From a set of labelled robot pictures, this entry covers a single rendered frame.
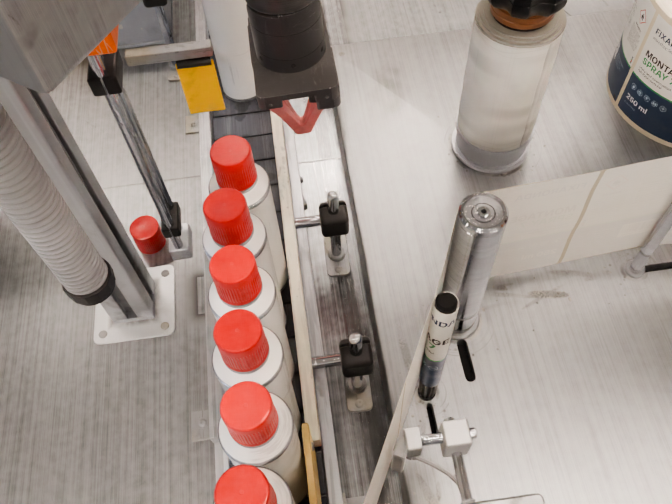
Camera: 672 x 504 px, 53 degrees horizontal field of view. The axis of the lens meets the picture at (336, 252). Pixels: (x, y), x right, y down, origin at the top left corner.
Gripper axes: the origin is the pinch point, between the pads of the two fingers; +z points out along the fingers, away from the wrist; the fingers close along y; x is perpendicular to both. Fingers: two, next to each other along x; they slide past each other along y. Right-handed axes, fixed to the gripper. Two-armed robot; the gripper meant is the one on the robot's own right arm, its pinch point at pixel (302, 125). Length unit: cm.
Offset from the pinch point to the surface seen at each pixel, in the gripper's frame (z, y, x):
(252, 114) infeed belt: 13.5, 15.5, 5.9
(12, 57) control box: -29.0, -21.2, 10.9
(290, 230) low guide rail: 10.2, -4.6, 2.9
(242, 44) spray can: 4.6, 17.8, 5.4
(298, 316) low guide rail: 10.3, -14.5, 3.2
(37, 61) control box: -28.7, -21.2, 10.1
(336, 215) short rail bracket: 9.8, -3.9, -2.0
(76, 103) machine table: 17.7, 26.7, 30.0
